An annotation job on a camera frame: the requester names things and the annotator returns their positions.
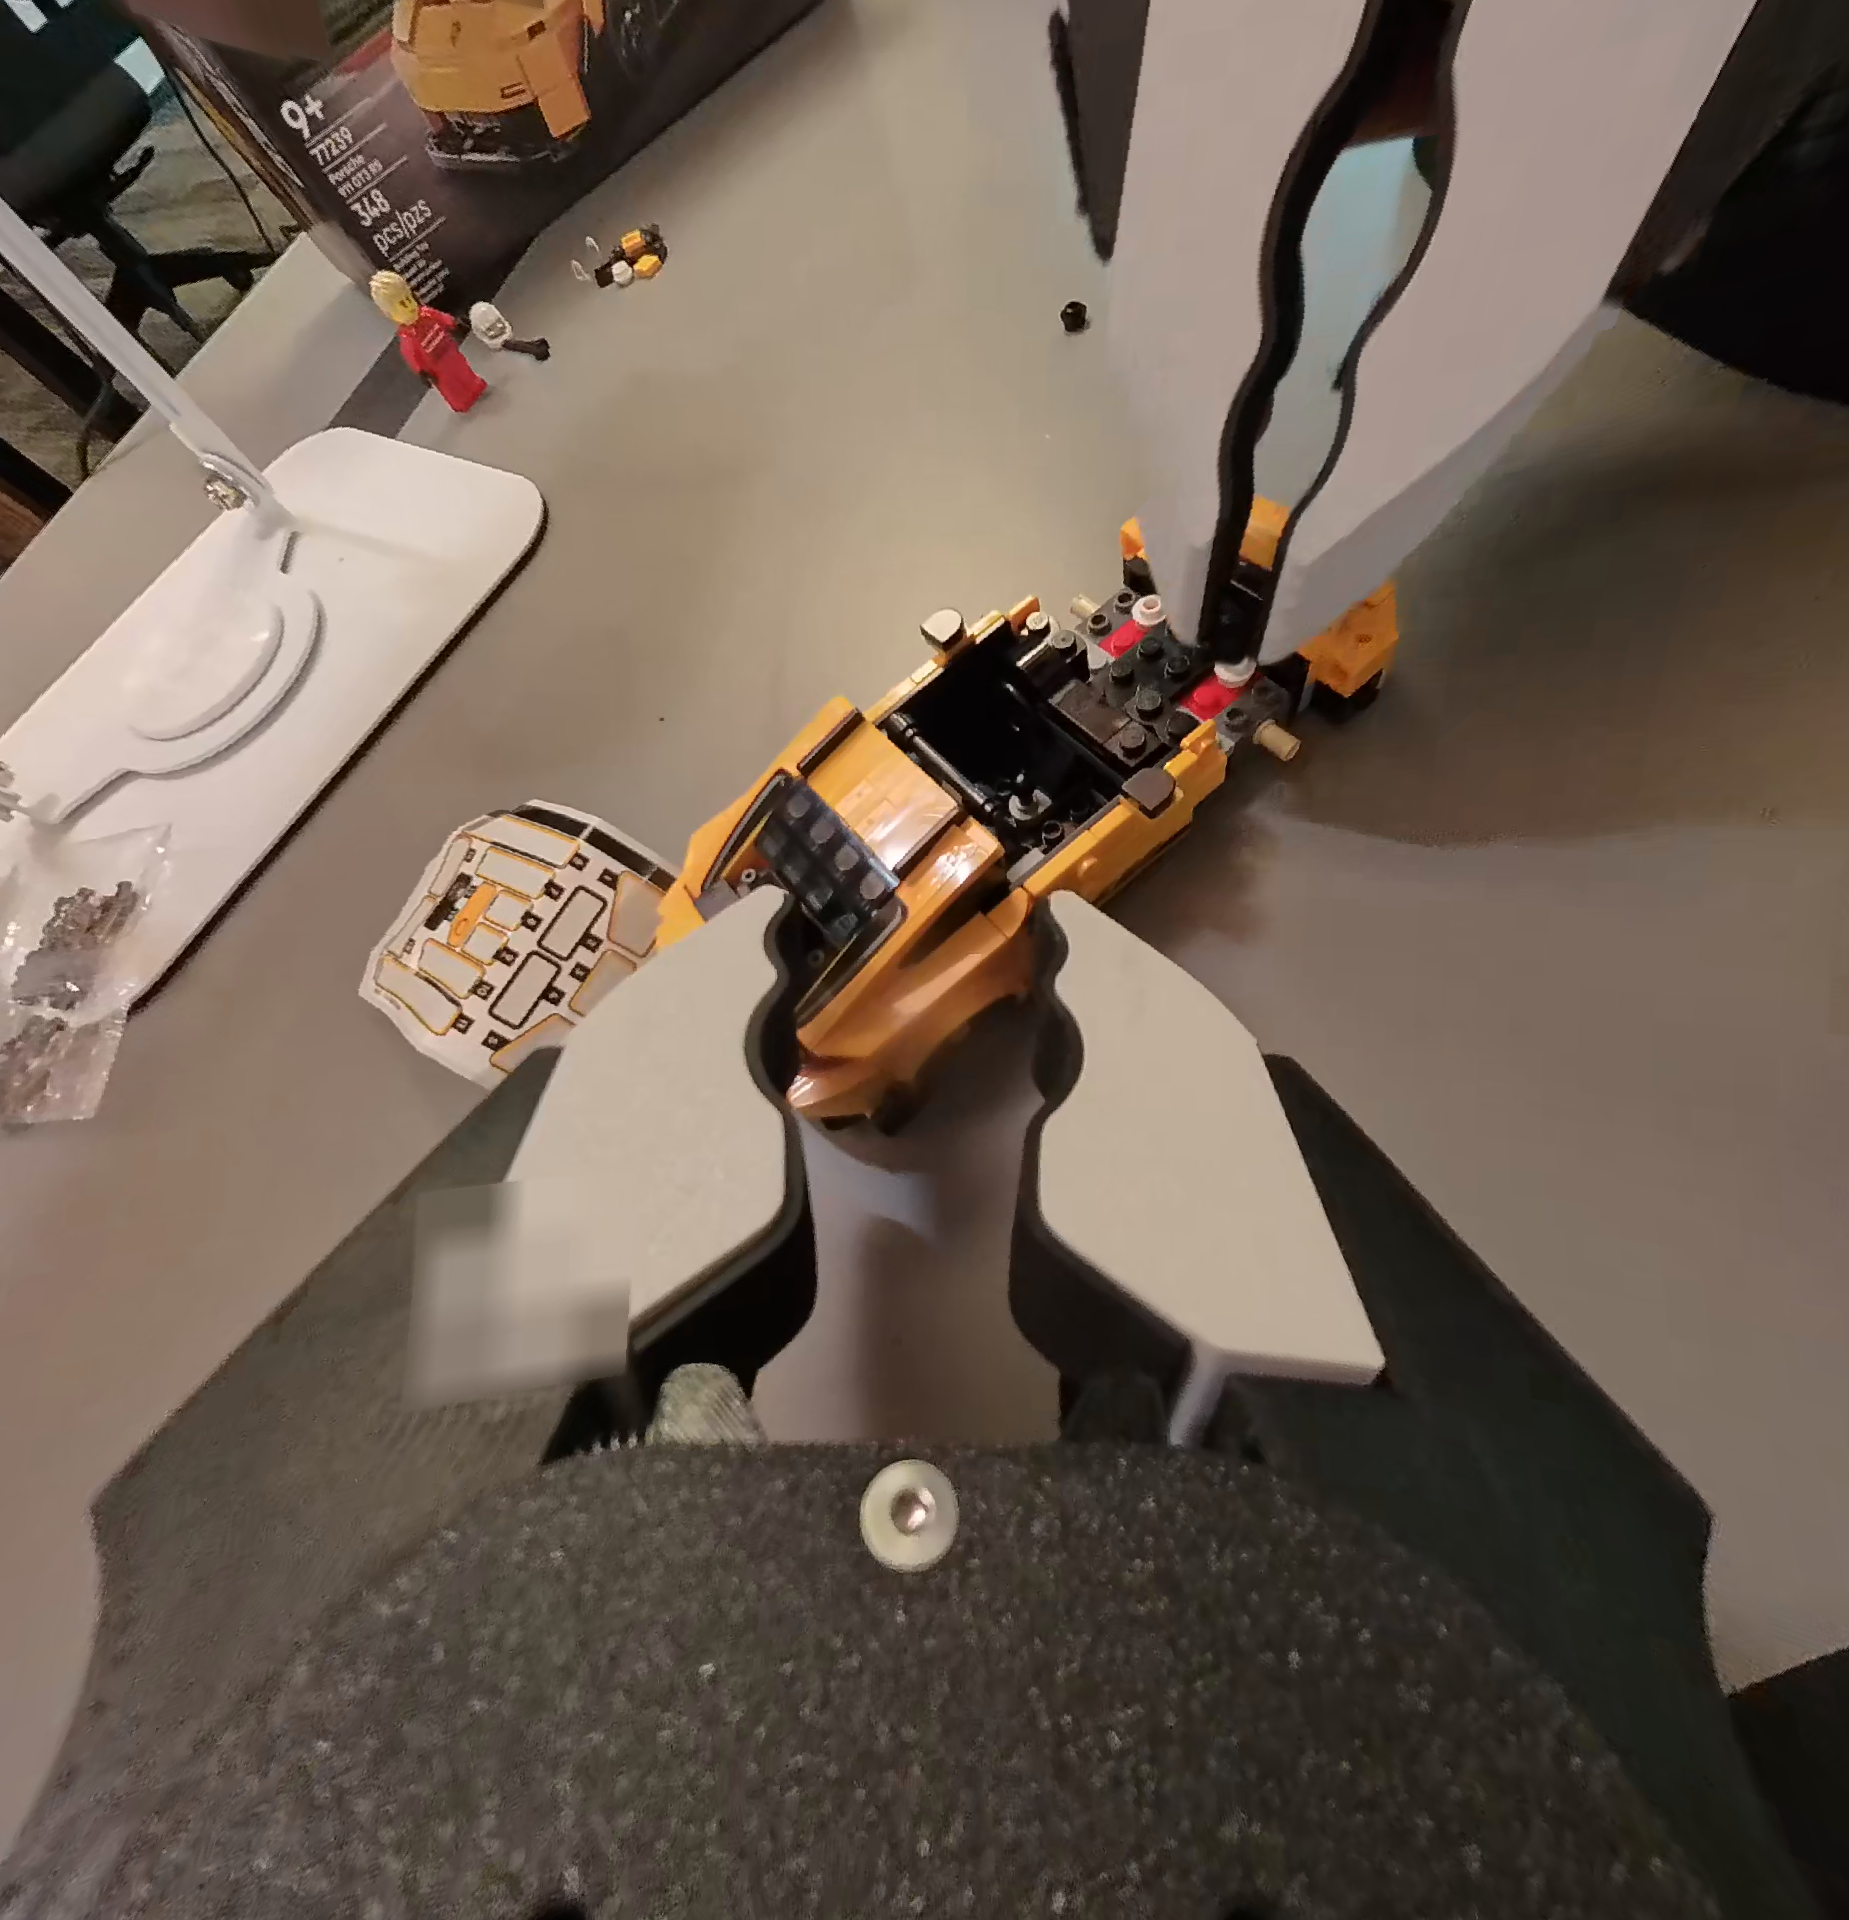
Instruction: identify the clear plastic parts bag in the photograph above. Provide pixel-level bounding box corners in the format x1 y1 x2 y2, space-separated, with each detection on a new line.
0 822 173 1130

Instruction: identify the red lego minifigure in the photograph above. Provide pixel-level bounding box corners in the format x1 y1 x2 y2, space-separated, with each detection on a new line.
371 271 494 417

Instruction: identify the white book stand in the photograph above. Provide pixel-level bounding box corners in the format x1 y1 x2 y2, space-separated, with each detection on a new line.
0 149 548 1011

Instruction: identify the black office chair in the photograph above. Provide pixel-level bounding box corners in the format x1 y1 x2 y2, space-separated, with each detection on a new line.
0 60 262 351

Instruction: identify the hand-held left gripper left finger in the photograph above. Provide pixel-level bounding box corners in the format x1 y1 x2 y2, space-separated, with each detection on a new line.
505 888 823 1465

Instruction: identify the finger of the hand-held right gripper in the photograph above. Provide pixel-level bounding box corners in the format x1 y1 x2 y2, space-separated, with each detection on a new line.
1107 0 1388 649
1259 0 1761 668

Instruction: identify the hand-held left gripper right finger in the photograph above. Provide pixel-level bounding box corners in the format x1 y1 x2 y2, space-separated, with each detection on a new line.
1010 892 1390 1448

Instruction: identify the white sticker sheet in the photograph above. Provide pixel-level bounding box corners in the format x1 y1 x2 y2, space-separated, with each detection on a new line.
356 801 683 1090

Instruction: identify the yellow lego car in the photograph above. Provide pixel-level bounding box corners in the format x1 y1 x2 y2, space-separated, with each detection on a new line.
654 501 1400 1136

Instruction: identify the black lego set box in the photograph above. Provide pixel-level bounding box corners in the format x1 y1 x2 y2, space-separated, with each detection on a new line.
137 0 823 324

